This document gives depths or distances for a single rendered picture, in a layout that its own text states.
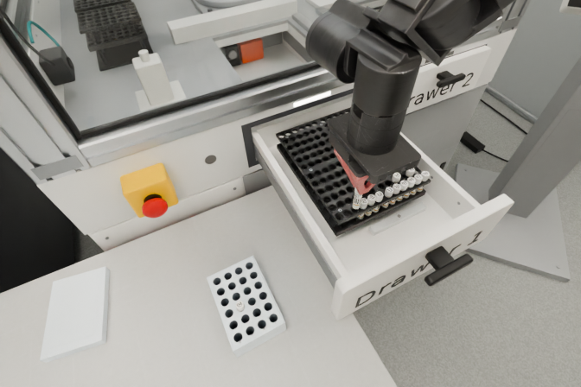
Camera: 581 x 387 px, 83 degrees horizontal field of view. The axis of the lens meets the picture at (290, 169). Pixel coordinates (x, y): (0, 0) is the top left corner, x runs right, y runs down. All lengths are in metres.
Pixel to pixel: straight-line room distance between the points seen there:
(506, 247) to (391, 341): 0.65
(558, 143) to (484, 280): 0.59
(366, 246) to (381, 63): 0.33
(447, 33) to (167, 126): 0.41
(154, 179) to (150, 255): 0.17
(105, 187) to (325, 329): 0.43
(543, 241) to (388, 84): 1.53
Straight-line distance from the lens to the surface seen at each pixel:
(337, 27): 0.36
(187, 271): 0.64
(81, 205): 0.65
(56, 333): 0.67
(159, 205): 0.57
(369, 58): 0.32
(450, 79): 0.80
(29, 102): 0.53
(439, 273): 0.47
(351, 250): 0.55
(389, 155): 0.38
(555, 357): 1.61
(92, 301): 0.67
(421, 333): 1.43
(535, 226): 1.82
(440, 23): 0.32
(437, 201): 0.63
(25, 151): 0.58
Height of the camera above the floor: 1.31
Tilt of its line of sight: 48 degrees down
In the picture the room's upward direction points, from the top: 2 degrees counter-clockwise
